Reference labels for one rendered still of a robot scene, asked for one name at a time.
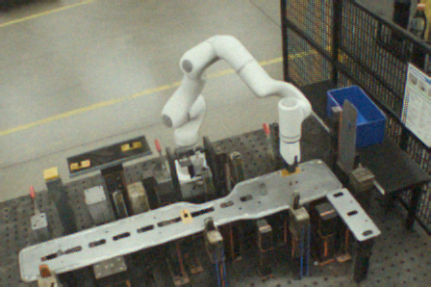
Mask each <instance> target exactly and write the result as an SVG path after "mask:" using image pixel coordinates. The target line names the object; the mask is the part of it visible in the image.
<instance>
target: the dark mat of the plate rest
mask: <svg viewBox="0 0 431 287"><path fill-rule="evenodd" d="M135 143H140V148H135V149H131V150H126V151H122V149H121V147H122V146H123V145H126V144H135ZM149 151H150V149H149V146H148V144H147V142H146V139H145V137H144V136H143V137H140V138H136V139H133V140H130V141H127V142H123V143H117V144H114V145H110V146H107V147H103V148H99V149H96V150H93V151H90V152H86V153H84V154H80V155H77V156H73V157H70V158H66V160H67V164H68V168H69V173H70V174H72V173H76V172H79V171H82V170H88V169H91V168H95V167H98V166H102V165H105V164H109V163H111V162H115V161H118V160H122V159H125V158H129V157H132V156H136V155H139V154H142V153H145V152H149ZM87 160H89V166H87V167H83V168H80V169H76V170H72V169H71V166H70V165H71V164H76V163H79V162H83V161H87Z"/></svg>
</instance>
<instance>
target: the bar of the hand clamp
mask: <svg viewBox="0 0 431 287"><path fill-rule="evenodd" d="M269 130H270V139H271V150H272V152H273V154H274V160H276V155H275V149H277V148H278V152H279V153H280V154H279V157H280V158H282V153H281V144H280V139H279V126H278V122H277V121H276V120H275V121H273V122H270V123H269Z"/></svg>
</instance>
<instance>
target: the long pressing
mask: <svg viewBox="0 0 431 287"><path fill-rule="evenodd" d="M298 166H299V168H300V169H301V172H298V173H295V174H292V175H288V176H286V177H284V176H283V175H282V174H281V172H280V171H281V170H277V171H274V172H271V173H267V174H264V175H262V176H258V177H255V178H251V179H248V180H245V181H242V182H240V183H238V184H237V185H236V186H235V187H234V189H233V190H232V192H231V193H230V195H228V196H225V197H222V198H219V199H215V200H212V201H209V202H205V203H202V204H193V203H189V202H185V201H181V202H177V203H174V204H170V205H167V206H165V207H161V208H157V209H154V210H150V211H147V212H144V213H140V214H137V215H135V216H131V217H128V218H124V219H121V220H118V221H114V222H109V223H105V224H102V225H99V226H95V227H93V228H90V229H87V230H84V231H81V232H77V233H74V234H71V235H67V236H64V237H62V238H59V239H56V240H52V241H46V242H42V243H40V244H37V245H33V246H30V247H27V248H25V249H23V250H22V251H20V252H19V255H18V257H19V262H20V275H21V278H22V280H24V281H27V282H28V283H29V282H33V281H36V280H38V274H39V271H38V266H39V265H41V264H47V265H48V267H49V269H50V270H51V271H55V273H56V274H61V273H65V272H68V271H71V270H74V269H77V268H83V267H86V266H89V265H92V264H94V263H98V262H101V261H105V260H107V259H111V258H114V257H117V256H118V255H123V254H126V253H129V252H136V251H139V250H142V249H146V248H151V247H154V246H158V245H161V244H164V243H168V242H171V241H174V240H177V239H181V238H184V237H187V236H190V235H193V234H196V233H199V232H203V231H204V218H205V217H206V216H208V215H213V217H214V219H215V225H216V226H219V225H222V224H225V223H228V222H233V221H236V220H241V219H258V218H261V217H264V216H267V215H271V214H274V213H277V212H281V211H284V210H286V209H289V205H290V198H291V193H292V192H293V191H299V192H300V193H301V200H300V204H304V203H307V202H310V201H313V200H317V199H319V198H322V197H325V196H326V195H327V194H329V193H333V192H335V191H338V190H340V189H341V188H342V183H341V182H340V181H339V179H338V178H337V176H336V175H335V174H334V173H333V172H332V171H331V170H330V169H328V168H327V166H326V164H325V163H323V162H322V161H321V160H314V161H310V162H303V163H301V164H298ZM282 170H285V169H282ZM290 181H291V182H292V184H291V185H289V184H290ZM296 181H298V183H295V182H296ZM262 183H265V184H266V195H264V196H262V195H261V194H260V186H261V184H262ZM316 188H317V189H316ZM244 196H252V197H253V198H252V199H250V200H247V201H241V197H244ZM227 201H233V203H234V204H233V205H231V206H228V207H224V208H221V207H220V204H221V203H224V202H227ZM259 202H261V203H259ZM209 207H214V209H215V210H214V211H212V212H209V213H206V214H202V215H199V216H196V217H192V220H193V223H189V224H184V222H177V223H175V224H171V225H168V226H165V227H161V228H159V227H158V226H157V223H161V222H166V221H170V220H173V219H176V218H181V214H180V212H179V211H180V210H182V209H186V208H188V209H189V211H190V213H192V212H195V211H199V210H202V209H205V208H209ZM240 208H241V209H240ZM154 218H155V219H154ZM150 225H153V226H154V229H153V230H150V231H147V232H144V233H140V234H138V233H137V230H138V229H141V228H144V227H147V226H150ZM106 231H108V232H106ZM121 233H129V234H130V237H128V238H125V239H124V238H122V239H118V240H115V241H114V240H113V236H114V235H118V234H121ZM160 233H162V234H160ZM102 239H105V241H106V243H105V244H103V245H101V246H97V247H94V248H90V247H89V244H90V243H93V242H97V241H99V240H102ZM77 247H82V250H81V251H78V252H75V253H72V254H68V255H65V251H66V250H69V249H72V248H77ZM58 249H61V250H62V251H63V252H64V254H63V255H59V254H58ZM53 253H57V255H58V257H57V258H54V259H51V260H48V261H45V262H41V258H42V257H44V256H47V255H50V254H53ZM62 261H63V262H62Z"/></svg>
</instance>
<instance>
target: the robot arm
mask: <svg viewBox="0 0 431 287"><path fill-rule="evenodd" d="M221 59H222V60H225V61H226V62H227V63H228V64H229V65H230V66H231V68H233V69H234V70H235V71H236V72H237V74H238V75H239V76H240V77H241V78H242V80H243V81H244V82H245V83H246V84H247V85H248V87H249V88H250V89H251V90H253V91H254V92H255V94H257V95H258V97H261V98H262V97H266V96H270V95H274V96H279V97H281V98H283V99H282V101H280V102H279V138H280V144H281V153H282V155H283V156H284V159H285V161H286V170H287V171H288V173H289V174H290V173H293V172H296V167H298V162H299V161H300V150H299V145H298V141H299V139H300V127H301V122H302V120H303V119H305V118H306V117H307V116H308V115H309V114H310V113H311V112H312V107H311V104H310V102H309V101H308V100H307V98H306V97H305V96H304V95H303V94H302V93H301V92H300V91H299V90H298V89H296V88H295V87H293V86H292V85H290V84H289V83H287V82H283V81H276V80H273V79H271V78H270V77H269V76H268V75H267V74H266V71H265V70H264V69H263V68H262V67H261V66H260V65H259V64H258V62H257V61H256V60H255V59H254V58H253V57H252V55H251V54H250V53H249V52H248V51H247V49H246V48H245V47H244V46H243V45H242V44H241V43H240V42H239V41H238V40H237V39H235V38H233V37H230V36H213V37H212V38H210V39H207V40H206V41H204V42H202V43H201V44H199V45H196V46H194V47H193V48H192V49H191V50H189V51H188V52H186V53H185V54H184V56H183V57H182V59H181V60H180V64H179V65H180V68H181V70H182V71H183V72H184V79H183V81H182V84H181V86H180V87H179V89H178V90H177V91H176V93H174V94H173V96H172V97H171V98H170V99H169V101H168V102H167V104H166V105H165V107H164V109H163V113H162V119H163V123H164V124H165V126H166V127H167V128H169V129H175V131H174V142H175V148H178V147H181V146H184V147H185V148H186V149H191V148H192V147H194V146H199V138H198V130H199V128H200V125H201V123H202V121H203V118H204V116H205V113H206V101H205V98H204V96H203V95H202V94H201V93H202V90H203V87H204V85H205V83H206V79H207V77H206V73H205V72H204V70H205V69H206V68H207V67H208V66H210V65H213V64H215V63H216V62H218V61H220V60H221ZM176 167H177V171H178V176H179V180H180V181H185V180H188V179H190V175H189V173H188V167H184V168H181V167H180V165H179V163H178V161H176Z"/></svg>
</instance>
